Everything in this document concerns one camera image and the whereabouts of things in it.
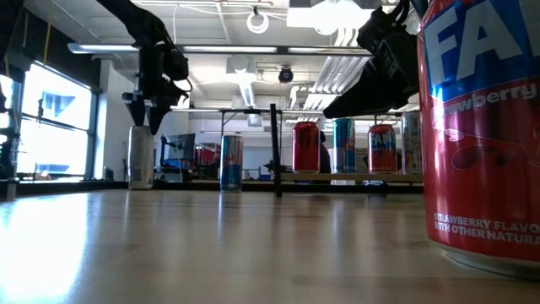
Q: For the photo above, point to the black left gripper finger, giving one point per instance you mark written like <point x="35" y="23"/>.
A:
<point x="157" y="116"/>
<point x="136" y="112"/>

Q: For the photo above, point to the black aluminium rig frame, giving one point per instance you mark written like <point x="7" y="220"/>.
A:
<point x="84" y="186"/>

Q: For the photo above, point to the person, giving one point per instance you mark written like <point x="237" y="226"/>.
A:
<point x="325" y="158"/>

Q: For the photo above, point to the black frame wooden shelf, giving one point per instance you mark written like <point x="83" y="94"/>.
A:
<point x="276" y="148"/>

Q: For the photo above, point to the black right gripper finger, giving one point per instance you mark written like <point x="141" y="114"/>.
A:
<point x="367" y="101"/>
<point x="367" y="74"/>

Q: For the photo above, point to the red Fanta strawberry can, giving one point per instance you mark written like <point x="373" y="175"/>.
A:
<point x="485" y="169"/>
<point x="381" y="156"/>

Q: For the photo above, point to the black overhead camera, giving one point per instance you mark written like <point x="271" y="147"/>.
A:
<point x="286" y="75"/>

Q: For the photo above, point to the overhead rig light bar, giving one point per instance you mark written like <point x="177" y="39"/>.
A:
<point x="282" y="50"/>

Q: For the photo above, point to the red Coca-Cola can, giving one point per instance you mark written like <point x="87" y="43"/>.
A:
<point x="306" y="148"/>

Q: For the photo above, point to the white ceiling pipes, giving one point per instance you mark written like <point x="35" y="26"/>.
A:
<point x="337" y="76"/>

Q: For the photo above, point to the red tool cabinet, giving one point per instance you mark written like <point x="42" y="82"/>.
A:
<point x="206" y="154"/>

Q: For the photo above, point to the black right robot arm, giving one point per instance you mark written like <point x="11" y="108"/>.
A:
<point x="411" y="5"/>

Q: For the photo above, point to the white orange energy drink can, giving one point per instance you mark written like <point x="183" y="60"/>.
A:
<point x="140" y="164"/>
<point x="411" y="143"/>

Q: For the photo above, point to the black window frame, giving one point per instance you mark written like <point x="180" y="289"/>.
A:
<point x="93" y="126"/>

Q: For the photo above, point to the white ceiling light panel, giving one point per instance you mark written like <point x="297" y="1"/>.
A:
<point x="329" y="17"/>

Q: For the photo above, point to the black monitor on stand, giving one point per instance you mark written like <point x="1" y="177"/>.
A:
<point x="181" y="148"/>

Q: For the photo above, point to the blue silver Red Bull can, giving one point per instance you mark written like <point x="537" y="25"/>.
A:
<point x="343" y="148"/>
<point x="231" y="164"/>

